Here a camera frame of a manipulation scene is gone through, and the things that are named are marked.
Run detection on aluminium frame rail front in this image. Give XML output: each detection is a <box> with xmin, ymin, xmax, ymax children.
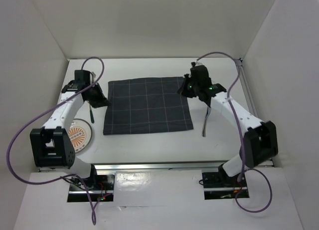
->
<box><xmin>37</xmin><ymin>160</ymin><xmax>272</xmax><ymax>171</ymax></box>

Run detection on dark checked cloth placemat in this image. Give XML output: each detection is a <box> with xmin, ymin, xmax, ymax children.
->
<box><xmin>103</xmin><ymin>77</ymin><xmax>193</xmax><ymax>136</ymax></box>

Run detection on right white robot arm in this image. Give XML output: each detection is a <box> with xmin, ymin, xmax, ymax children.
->
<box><xmin>178</xmin><ymin>62</ymin><xmax>278</xmax><ymax>186</ymax></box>

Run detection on aluminium frame rail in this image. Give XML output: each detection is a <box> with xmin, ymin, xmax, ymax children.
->
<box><xmin>37</xmin><ymin>160</ymin><xmax>272</xmax><ymax>171</ymax></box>
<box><xmin>235</xmin><ymin>58</ymin><xmax>259</xmax><ymax>118</ymax></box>

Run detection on silver table knife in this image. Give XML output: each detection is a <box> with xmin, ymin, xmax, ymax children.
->
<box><xmin>201</xmin><ymin>107</ymin><xmax>211</xmax><ymax>137</ymax></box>

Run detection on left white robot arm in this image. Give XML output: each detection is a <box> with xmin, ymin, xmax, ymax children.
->
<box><xmin>30</xmin><ymin>70</ymin><xmax>111</xmax><ymax>190</ymax></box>

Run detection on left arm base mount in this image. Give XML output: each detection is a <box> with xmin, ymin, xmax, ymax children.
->
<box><xmin>64</xmin><ymin>173</ymin><xmax>115</xmax><ymax>203</ymax></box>

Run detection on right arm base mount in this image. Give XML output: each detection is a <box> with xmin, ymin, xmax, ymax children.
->
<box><xmin>198</xmin><ymin>169</ymin><xmax>250</xmax><ymax>200</ymax></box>

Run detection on gold fork green handle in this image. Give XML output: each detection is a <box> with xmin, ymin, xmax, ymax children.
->
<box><xmin>89</xmin><ymin>104</ymin><xmax>95</xmax><ymax>124</ymax></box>

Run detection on aluminium frame rail right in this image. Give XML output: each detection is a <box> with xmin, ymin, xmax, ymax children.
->
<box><xmin>235</xmin><ymin>58</ymin><xmax>259</xmax><ymax>118</ymax></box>

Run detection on white orange patterned plate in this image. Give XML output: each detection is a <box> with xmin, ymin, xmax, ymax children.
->
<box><xmin>68</xmin><ymin>118</ymin><xmax>93</xmax><ymax>154</ymax></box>

